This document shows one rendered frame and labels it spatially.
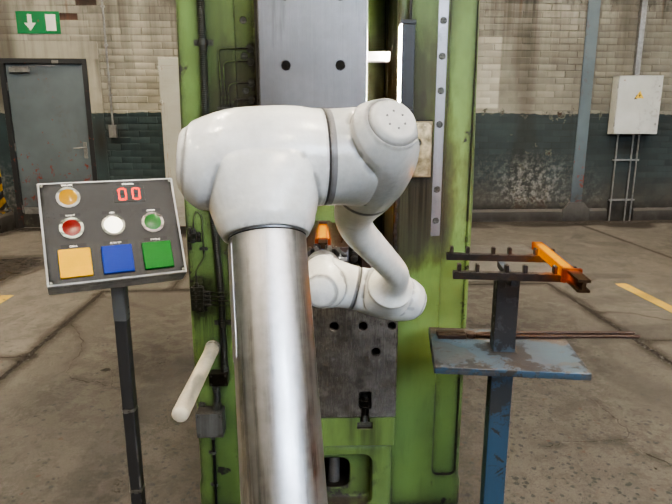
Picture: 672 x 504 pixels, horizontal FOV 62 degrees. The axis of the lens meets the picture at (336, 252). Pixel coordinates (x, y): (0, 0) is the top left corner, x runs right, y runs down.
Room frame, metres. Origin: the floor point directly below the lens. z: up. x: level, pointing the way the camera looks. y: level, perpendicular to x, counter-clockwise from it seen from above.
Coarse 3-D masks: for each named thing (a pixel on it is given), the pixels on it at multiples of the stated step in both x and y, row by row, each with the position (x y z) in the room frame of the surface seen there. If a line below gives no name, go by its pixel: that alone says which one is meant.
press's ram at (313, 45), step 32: (288, 0) 1.63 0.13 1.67; (320, 0) 1.63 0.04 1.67; (352, 0) 1.63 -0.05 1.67; (288, 32) 1.63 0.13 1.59; (320, 32) 1.63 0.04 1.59; (352, 32) 1.63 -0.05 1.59; (288, 64) 1.63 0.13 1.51; (320, 64) 1.63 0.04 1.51; (352, 64) 1.63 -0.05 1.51; (288, 96) 1.63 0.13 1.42; (320, 96) 1.63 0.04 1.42; (352, 96) 1.63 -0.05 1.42
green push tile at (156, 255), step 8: (168, 240) 1.49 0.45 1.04; (144, 248) 1.45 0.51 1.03; (152, 248) 1.46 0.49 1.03; (160, 248) 1.47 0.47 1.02; (168, 248) 1.48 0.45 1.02; (144, 256) 1.44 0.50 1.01; (152, 256) 1.45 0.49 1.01; (160, 256) 1.46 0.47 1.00; (168, 256) 1.47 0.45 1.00; (144, 264) 1.44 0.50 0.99; (152, 264) 1.44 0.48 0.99; (160, 264) 1.45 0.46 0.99; (168, 264) 1.45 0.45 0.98
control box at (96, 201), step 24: (48, 192) 1.44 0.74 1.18; (96, 192) 1.49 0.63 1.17; (120, 192) 1.51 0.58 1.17; (144, 192) 1.54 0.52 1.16; (168, 192) 1.57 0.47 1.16; (48, 216) 1.41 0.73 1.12; (72, 216) 1.43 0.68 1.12; (96, 216) 1.46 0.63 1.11; (120, 216) 1.48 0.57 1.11; (144, 216) 1.50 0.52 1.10; (168, 216) 1.53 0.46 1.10; (48, 240) 1.38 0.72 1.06; (72, 240) 1.40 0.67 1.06; (96, 240) 1.42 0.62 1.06; (120, 240) 1.45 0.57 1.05; (144, 240) 1.47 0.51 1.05; (48, 264) 1.35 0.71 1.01; (96, 264) 1.39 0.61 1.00; (48, 288) 1.33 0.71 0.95; (72, 288) 1.37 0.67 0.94; (96, 288) 1.42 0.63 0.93
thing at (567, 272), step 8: (544, 248) 1.58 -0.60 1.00; (544, 256) 1.53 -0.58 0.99; (552, 256) 1.48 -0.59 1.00; (552, 264) 1.45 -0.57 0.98; (560, 264) 1.39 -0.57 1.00; (568, 264) 1.39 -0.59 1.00; (560, 272) 1.37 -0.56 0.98; (568, 272) 1.31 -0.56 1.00; (576, 272) 1.30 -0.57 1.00; (568, 280) 1.31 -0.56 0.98; (576, 280) 1.25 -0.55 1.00; (584, 280) 1.23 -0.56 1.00; (576, 288) 1.25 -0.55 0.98; (584, 288) 1.23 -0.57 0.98
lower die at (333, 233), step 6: (330, 222) 2.01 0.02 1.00; (312, 228) 1.94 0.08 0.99; (330, 228) 1.89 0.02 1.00; (336, 228) 1.93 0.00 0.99; (312, 234) 1.83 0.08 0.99; (330, 234) 1.78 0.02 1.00; (336, 234) 1.82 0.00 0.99; (306, 240) 1.74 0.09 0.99; (312, 240) 1.74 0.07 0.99; (336, 240) 1.73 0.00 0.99; (312, 246) 1.65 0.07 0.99; (342, 246) 1.64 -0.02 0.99; (348, 252) 1.63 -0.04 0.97; (348, 258) 1.63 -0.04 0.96
